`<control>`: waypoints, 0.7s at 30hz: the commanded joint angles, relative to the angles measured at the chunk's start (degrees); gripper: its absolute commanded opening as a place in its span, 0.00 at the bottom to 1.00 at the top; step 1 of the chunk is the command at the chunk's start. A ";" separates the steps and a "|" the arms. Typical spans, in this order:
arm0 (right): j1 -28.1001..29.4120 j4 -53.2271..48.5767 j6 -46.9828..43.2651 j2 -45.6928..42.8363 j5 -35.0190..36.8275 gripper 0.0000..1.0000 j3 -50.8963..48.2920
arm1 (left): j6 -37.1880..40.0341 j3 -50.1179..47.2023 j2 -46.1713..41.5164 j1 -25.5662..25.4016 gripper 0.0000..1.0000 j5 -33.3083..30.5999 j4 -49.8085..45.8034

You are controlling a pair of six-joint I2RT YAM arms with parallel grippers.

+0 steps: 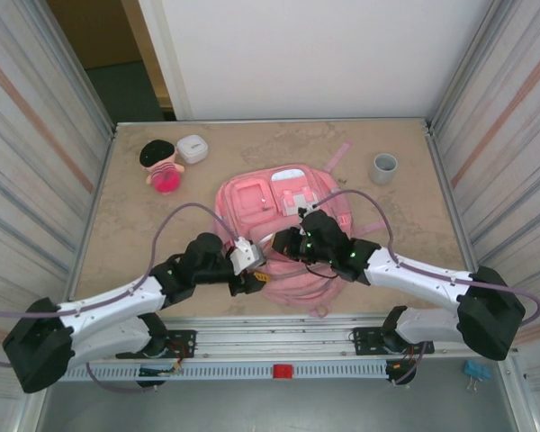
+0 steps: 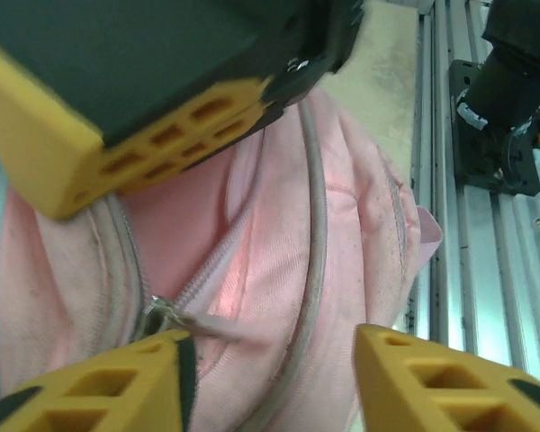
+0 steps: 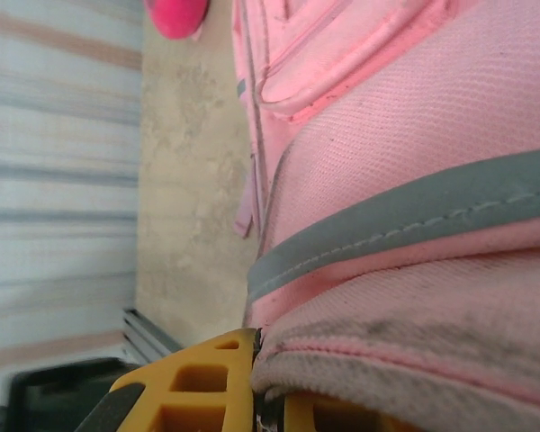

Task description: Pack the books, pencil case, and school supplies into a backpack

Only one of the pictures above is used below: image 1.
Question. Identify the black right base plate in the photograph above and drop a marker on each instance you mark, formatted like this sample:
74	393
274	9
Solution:
364	335

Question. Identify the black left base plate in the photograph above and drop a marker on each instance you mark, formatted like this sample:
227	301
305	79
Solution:
182	337

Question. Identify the red button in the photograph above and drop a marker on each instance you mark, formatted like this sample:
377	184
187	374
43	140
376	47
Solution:
282	371

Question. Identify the pink backpack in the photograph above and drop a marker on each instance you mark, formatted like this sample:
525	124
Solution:
297	279

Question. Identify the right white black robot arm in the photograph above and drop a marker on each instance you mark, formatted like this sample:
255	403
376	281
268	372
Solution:
414	274

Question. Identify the grey cup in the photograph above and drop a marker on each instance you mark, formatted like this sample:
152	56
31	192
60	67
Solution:
384	170

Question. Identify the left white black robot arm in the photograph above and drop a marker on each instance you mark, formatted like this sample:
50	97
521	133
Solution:
108	301

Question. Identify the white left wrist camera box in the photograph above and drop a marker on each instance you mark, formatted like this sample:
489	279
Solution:
247	256

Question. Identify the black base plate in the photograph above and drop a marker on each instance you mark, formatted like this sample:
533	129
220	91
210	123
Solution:
364	335
182	337

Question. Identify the blue binder clip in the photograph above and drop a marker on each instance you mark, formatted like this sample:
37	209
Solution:
477	371

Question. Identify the aluminium mounting rail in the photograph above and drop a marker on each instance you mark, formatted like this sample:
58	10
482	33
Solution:
274	337

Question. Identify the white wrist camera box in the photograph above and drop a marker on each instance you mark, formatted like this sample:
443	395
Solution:
247	256
303	213

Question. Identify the white square case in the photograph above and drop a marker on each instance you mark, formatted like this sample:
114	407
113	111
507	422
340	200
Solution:
192	148

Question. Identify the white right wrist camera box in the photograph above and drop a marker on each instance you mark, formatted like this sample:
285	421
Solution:
303	213

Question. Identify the plush doll black hair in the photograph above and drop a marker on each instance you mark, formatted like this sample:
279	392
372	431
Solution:
159	157

